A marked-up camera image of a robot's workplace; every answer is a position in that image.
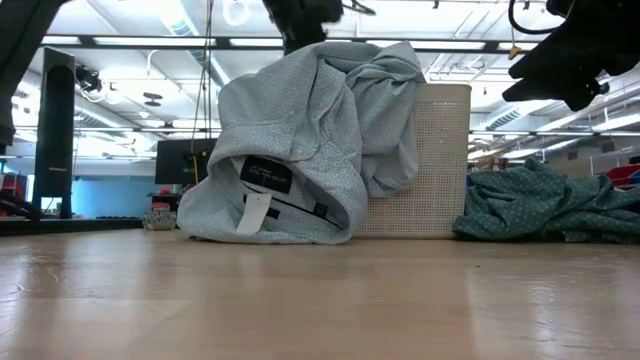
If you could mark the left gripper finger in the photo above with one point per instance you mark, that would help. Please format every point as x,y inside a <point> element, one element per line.
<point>316,39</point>
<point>295,42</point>

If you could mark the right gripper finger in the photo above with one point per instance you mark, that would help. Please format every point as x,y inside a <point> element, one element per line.
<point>535,67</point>
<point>555,95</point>

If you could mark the pale blue geometric-print shirt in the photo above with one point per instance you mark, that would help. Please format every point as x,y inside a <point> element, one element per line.
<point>300,125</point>

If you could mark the teal dotted shirt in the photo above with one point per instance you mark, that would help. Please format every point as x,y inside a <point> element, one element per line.
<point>525,205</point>

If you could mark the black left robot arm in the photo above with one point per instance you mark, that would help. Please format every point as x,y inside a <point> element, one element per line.
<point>20,50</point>

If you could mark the yellow hanging tag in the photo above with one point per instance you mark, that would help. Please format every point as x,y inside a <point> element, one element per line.
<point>514,51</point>

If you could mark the black overhead crossbar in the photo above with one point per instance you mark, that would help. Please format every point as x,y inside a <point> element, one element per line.
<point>222,42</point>

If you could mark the red bin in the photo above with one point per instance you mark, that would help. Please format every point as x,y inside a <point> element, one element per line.
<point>622,176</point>

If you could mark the white perforated laundry basket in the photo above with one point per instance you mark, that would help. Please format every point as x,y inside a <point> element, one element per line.
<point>440,175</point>

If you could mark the black monitor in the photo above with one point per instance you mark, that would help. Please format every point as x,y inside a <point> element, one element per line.
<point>172,162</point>

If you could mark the tall black column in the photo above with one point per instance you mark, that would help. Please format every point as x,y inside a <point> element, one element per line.
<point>54,125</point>

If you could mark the red background object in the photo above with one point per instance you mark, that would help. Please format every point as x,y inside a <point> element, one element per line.
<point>12,187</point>

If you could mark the black ceiling camera fixture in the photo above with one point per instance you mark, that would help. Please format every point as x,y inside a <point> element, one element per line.
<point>89,80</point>

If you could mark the black aluminium table frame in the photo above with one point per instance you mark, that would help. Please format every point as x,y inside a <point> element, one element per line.
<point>75,226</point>

